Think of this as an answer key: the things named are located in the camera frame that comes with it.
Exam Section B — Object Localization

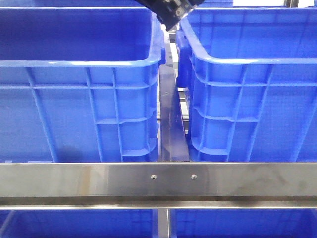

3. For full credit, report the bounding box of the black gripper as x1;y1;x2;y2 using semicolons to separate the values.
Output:
136;0;205;31

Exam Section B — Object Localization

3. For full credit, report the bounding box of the blue crate back right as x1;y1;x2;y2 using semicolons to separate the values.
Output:
199;0;233;8

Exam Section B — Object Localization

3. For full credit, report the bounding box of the blue plastic crate right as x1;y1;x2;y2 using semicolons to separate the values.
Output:
176;7;317;162

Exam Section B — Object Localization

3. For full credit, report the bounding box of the blue plastic crate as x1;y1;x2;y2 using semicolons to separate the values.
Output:
176;7;317;162
0;7;165;163

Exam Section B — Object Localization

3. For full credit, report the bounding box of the blue plastic crate left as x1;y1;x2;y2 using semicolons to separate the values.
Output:
0;7;165;163

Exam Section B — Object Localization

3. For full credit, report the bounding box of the steel divider bar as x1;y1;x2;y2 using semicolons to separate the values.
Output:
158;27;191;162

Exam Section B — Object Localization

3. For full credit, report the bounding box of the blue crate far back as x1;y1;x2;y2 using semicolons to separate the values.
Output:
0;0;142;7

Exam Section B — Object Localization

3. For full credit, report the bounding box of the blue crate lower right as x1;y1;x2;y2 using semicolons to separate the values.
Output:
172;209;317;238

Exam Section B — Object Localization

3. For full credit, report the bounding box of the blue crate lower left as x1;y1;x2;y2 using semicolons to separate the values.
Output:
0;210;158;238

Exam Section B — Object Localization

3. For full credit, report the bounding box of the stainless steel rack rail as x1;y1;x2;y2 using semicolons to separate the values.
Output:
0;162;317;210

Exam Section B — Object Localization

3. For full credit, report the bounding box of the steel vertical post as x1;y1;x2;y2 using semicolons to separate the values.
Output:
158;209;171;238

